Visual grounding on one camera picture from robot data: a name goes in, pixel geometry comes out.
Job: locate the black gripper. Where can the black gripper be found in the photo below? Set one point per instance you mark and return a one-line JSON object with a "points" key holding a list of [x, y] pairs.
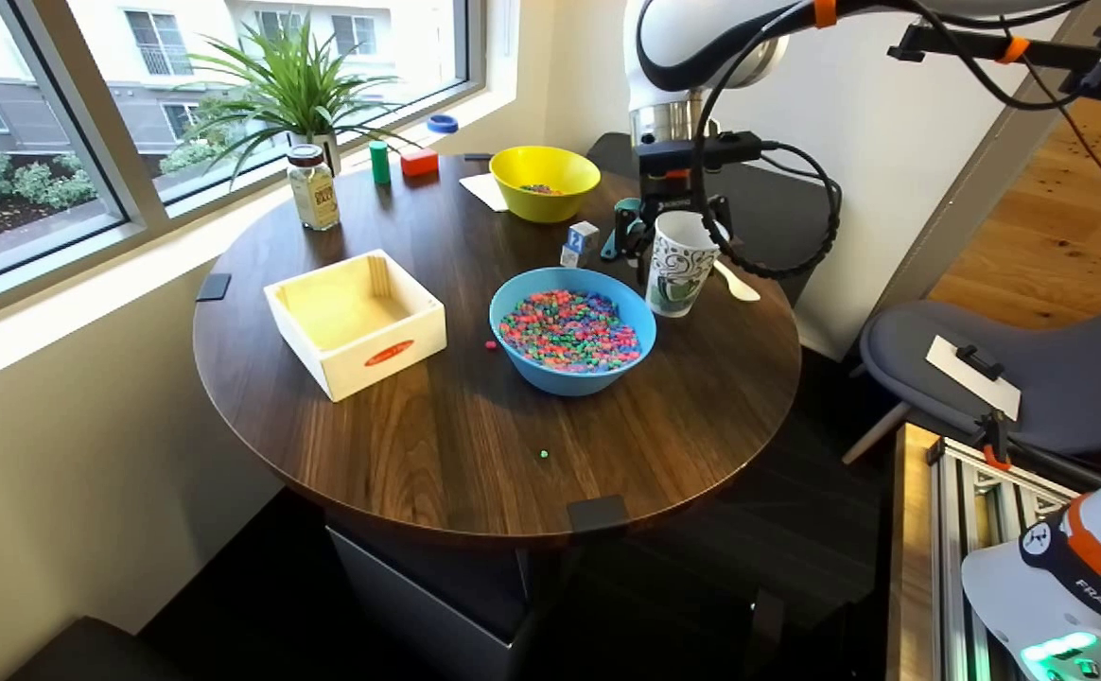
{"points": [[671, 198]]}

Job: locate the white patterned paper cup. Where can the white patterned paper cup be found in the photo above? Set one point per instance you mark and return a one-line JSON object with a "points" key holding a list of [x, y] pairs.
{"points": [[677, 279]]}

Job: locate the teal measuring scoop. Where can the teal measuring scoop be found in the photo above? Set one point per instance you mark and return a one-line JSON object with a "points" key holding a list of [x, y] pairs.
{"points": [[605, 248]]}

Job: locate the yellow plastic bowl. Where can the yellow plastic bowl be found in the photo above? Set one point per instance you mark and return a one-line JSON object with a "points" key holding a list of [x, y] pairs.
{"points": [[546, 209]]}

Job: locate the blue plastic bowl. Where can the blue plastic bowl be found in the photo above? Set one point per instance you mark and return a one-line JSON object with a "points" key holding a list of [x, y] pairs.
{"points": [[572, 382]]}

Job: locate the white plastic spoon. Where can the white plastic spoon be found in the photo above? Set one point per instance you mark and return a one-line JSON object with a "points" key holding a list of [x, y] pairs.
{"points": [[739, 288]]}

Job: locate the white printed cube block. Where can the white printed cube block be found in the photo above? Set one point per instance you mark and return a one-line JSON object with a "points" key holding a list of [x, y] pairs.
{"points": [[576, 248]]}

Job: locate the colourful beads heap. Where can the colourful beads heap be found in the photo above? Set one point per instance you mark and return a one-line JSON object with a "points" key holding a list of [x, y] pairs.
{"points": [[570, 330]]}

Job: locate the few colourful beads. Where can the few colourful beads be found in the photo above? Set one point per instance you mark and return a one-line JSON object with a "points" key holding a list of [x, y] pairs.
{"points": [[534, 188]]}

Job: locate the white paper sheet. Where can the white paper sheet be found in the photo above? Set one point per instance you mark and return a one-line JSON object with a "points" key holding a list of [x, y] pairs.
{"points": [[481, 190]]}

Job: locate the black tape patch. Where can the black tape patch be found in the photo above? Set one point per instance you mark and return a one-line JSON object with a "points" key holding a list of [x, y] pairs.
{"points": [[479, 156], [213, 288], [594, 517]]}

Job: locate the loose pink bead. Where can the loose pink bead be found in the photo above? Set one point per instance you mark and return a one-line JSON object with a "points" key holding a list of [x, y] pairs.
{"points": [[489, 342]]}

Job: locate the blue round lid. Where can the blue round lid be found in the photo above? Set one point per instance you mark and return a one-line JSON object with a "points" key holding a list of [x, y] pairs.
{"points": [[442, 122]]}

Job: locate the red block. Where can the red block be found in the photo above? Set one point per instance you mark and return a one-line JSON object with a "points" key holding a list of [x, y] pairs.
{"points": [[417, 169]]}

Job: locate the green cylinder block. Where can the green cylinder block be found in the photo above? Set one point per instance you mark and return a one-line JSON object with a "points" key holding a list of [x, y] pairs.
{"points": [[378, 169]]}

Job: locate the white tag black clip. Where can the white tag black clip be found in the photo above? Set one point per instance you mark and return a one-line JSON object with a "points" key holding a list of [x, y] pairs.
{"points": [[971, 375]]}

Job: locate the white wooden box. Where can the white wooden box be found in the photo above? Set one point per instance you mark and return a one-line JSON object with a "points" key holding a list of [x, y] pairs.
{"points": [[372, 354]]}

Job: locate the glass jar black lid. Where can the glass jar black lid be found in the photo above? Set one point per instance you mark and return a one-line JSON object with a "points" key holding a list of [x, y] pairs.
{"points": [[312, 193]]}

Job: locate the green spiky plant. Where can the green spiky plant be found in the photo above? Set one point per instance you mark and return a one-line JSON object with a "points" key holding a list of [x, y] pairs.
{"points": [[288, 81]]}

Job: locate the blue grey chair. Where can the blue grey chair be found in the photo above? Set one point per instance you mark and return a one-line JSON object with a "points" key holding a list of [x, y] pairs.
{"points": [[1078, 378]]}

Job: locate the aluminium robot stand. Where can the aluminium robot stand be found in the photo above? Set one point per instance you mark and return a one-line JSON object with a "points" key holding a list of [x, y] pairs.
{"points": [[950, 567]]}

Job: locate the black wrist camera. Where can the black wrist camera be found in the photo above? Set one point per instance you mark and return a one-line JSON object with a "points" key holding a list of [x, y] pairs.
{"points": [[674, 154]]}

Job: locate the grey table pedestal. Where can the grey table pedestal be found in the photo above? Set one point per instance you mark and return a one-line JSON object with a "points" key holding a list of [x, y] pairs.
{"points": [[435, 617]]}

